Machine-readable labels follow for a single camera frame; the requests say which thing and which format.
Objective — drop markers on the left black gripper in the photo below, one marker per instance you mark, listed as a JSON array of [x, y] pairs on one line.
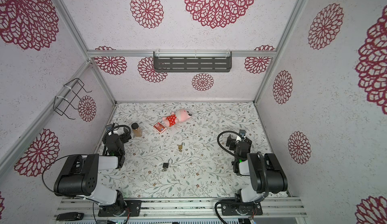
[[125, 138]]

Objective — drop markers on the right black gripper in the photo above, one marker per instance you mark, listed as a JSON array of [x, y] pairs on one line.
[[232, 142]]

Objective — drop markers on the black padlock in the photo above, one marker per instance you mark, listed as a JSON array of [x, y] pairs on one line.
[[167, 165]]

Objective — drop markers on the brass padlock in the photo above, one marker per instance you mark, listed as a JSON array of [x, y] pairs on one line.
[[180, 147]]

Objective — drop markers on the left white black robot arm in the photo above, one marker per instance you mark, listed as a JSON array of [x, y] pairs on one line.
[[79, 175]]

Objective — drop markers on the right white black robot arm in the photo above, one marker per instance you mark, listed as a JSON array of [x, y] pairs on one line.
[[263, 169]]

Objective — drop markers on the brown spice jar black lid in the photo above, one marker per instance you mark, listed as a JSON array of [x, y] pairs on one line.
[[137, 132]]

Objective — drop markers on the red playing card box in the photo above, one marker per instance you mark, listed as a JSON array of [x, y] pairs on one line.
[[159, 127]]

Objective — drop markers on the pink plush pig toy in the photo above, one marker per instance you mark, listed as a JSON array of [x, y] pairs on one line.
[[178, 117]]

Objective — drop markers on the black remote device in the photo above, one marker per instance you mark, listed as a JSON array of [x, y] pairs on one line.
[[72, 216]]

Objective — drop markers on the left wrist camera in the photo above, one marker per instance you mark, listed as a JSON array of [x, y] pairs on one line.
[[109, 126]]

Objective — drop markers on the black wire wall rack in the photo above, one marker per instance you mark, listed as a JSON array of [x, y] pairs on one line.
[[73, 87]]

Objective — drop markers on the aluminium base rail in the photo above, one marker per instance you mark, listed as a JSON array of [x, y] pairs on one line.
[[163, 209]]

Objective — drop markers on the grey wall shelf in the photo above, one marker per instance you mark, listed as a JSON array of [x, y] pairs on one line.
[[192, 62]]

